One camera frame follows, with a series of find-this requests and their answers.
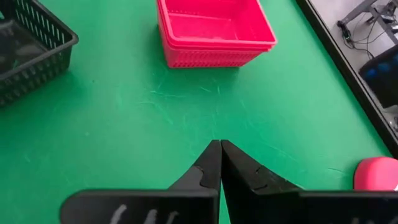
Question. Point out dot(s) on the black plastic mesh basket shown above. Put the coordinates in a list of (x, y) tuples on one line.
[(37, 68)]

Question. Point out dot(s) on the green table mat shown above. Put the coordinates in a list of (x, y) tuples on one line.
[(124, 124)]

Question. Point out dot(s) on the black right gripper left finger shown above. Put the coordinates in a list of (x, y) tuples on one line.
[(174, 205)]

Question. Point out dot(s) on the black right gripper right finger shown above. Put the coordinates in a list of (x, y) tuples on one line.
[(264, 205)]

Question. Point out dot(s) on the red desk lamp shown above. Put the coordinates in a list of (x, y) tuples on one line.
[(376, 174)]

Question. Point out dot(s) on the black aluminium table frame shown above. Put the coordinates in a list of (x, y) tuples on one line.
[(348, 68)]

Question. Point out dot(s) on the black perforated computer case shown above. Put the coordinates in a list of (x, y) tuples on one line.
[(382, 77)]

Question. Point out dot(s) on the grey metal stand legs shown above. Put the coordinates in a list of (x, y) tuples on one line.
[(357, 12)]

